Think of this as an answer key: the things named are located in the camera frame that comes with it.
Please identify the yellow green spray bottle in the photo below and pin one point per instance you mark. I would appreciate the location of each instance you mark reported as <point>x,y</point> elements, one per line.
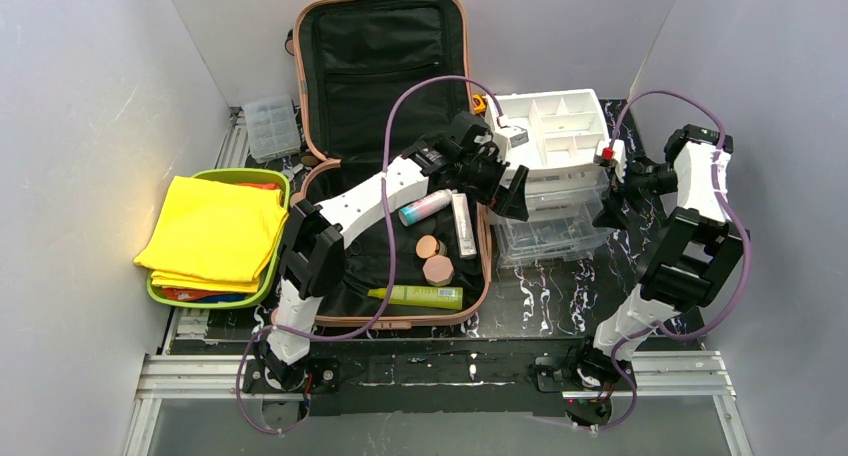
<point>449,298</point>

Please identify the aluminium base frame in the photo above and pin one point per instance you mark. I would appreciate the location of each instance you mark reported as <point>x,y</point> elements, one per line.
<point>419,396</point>

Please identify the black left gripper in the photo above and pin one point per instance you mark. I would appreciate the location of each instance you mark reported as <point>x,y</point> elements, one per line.
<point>494,177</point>

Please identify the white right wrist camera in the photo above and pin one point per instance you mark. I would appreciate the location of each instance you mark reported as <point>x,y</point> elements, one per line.
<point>612,155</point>

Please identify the red white tie-dye cloth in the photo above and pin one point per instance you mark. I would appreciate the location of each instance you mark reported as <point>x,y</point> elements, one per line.
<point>192,294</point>

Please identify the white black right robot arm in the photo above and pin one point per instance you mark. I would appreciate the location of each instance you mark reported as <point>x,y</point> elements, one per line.
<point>688,263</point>

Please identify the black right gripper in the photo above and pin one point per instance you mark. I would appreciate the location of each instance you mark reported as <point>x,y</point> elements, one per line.
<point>622,192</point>

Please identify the clear plastic drawer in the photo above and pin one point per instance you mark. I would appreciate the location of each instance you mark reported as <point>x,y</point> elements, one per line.
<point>562,232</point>

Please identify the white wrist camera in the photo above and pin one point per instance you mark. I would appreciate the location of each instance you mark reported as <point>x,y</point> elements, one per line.
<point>612,155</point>
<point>510,137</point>

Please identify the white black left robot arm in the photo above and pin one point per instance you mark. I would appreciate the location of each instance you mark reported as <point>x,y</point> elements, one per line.
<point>312,254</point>

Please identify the white pink blue spray bottle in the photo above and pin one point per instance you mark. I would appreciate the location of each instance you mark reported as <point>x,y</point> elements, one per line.
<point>425,207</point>

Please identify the white divided organizer box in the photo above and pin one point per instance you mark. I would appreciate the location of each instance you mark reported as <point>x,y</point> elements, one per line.
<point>564,128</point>

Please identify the clear screw assortment box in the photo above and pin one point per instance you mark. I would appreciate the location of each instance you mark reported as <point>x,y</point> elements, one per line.
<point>272,128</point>

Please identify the round gold black jar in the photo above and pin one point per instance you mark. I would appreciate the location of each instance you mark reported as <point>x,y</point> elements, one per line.
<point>429,246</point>

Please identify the pink hard shell suitcase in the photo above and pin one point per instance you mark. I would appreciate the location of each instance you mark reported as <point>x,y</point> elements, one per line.
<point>374,76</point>

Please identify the pink octagonal compact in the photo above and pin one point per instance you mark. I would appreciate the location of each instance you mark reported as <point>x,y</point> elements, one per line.
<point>438,270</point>

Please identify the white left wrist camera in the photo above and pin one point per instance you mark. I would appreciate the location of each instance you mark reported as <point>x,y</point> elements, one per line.
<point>510,137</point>

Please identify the blue towel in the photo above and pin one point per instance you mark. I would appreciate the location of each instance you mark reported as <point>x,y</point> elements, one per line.
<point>221,299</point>

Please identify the yellow cloth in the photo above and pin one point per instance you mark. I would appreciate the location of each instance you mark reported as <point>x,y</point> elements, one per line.
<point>212,234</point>

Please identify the lime green plastic basin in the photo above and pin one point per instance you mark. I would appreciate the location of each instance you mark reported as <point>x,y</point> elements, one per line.
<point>275,181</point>

